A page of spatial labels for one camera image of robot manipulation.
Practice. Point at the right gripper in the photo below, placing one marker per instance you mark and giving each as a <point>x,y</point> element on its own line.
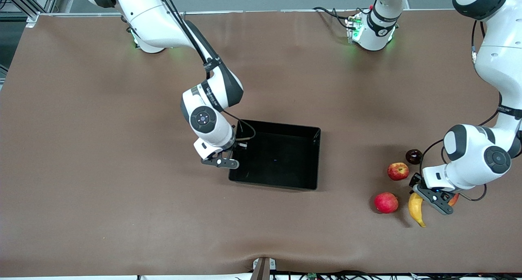
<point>236,146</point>

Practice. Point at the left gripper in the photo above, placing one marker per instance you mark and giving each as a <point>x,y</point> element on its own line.
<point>416,179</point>

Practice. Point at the red yellow striped apple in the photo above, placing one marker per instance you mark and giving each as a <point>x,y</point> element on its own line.
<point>398,171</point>

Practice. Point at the yellow banana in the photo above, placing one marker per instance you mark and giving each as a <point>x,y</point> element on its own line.
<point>416,208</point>

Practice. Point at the black plastic box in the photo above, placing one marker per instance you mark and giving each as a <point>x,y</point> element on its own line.
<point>285,174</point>

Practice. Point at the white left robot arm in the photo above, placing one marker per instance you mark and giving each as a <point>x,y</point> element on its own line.
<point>501,64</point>

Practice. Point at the dark purple plum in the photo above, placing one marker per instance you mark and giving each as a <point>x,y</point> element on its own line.
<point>414,157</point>

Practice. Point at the plain red round fruit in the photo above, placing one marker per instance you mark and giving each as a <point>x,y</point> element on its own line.
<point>385,203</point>

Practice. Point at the red yellow mango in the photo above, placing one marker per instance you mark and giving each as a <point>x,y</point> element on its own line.
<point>454,199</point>

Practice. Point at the metal table edge clamp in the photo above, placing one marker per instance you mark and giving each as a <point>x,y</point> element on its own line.
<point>263,267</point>

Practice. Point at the brown table mat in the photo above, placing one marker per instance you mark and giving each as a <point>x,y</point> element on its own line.
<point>122,214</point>

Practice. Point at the aluminium frame with diagonal strut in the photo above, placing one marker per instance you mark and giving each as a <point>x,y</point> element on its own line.
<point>24,3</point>

